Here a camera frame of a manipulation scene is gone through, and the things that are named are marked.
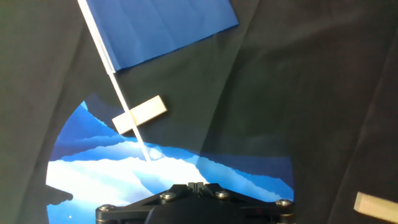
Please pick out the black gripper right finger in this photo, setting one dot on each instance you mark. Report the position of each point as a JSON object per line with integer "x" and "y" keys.
{"x": 222, "y": 194}

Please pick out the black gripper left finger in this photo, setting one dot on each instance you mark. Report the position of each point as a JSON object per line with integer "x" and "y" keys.
{"x": 168, "y": 195}

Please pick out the blue flag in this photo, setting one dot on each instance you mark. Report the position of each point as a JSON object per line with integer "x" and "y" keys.
{"x": 155, "y": 31}

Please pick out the wooden block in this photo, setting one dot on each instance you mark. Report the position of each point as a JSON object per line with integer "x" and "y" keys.
{"x": 149, "y": 110}
{"x": 376, "y": 207}

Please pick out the black cloth with mountain print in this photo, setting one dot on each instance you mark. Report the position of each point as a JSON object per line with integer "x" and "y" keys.
{"x": 280, "y": 93}

